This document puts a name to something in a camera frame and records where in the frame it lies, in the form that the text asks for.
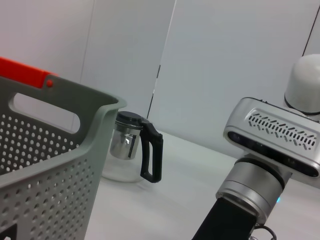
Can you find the orange bin handle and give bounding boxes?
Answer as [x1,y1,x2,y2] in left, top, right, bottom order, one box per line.
[0,56,60,90]

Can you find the grey-green perforated storage bin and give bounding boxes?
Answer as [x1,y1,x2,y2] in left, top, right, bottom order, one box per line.
[0,74,128,240]

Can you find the right gripper cable with plug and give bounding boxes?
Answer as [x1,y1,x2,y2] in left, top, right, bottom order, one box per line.
[249,219,277,240]

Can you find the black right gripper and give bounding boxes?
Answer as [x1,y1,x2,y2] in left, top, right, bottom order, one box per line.
[191,197,258,240]

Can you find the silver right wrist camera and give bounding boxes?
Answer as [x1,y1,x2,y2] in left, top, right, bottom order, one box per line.
[222,97,320,178]

